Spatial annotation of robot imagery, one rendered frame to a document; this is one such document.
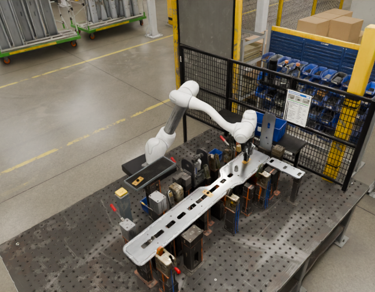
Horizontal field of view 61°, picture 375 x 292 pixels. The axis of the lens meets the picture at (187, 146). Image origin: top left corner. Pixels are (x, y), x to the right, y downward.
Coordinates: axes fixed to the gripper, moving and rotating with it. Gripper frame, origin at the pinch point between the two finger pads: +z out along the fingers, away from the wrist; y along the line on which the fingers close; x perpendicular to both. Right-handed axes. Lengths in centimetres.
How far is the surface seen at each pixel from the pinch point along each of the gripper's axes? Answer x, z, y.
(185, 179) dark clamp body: -53, -2, -16
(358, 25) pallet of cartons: 441, 8, -73
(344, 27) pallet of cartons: 419, 8, -88
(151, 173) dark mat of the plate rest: -71, -11, -32
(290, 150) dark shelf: 33.6, 2.8, 20.0
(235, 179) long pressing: -21.6, 5.6, 5.8
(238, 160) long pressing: -1.4, 5.5, -6.2
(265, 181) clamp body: -8.6, 5.6, 23.8
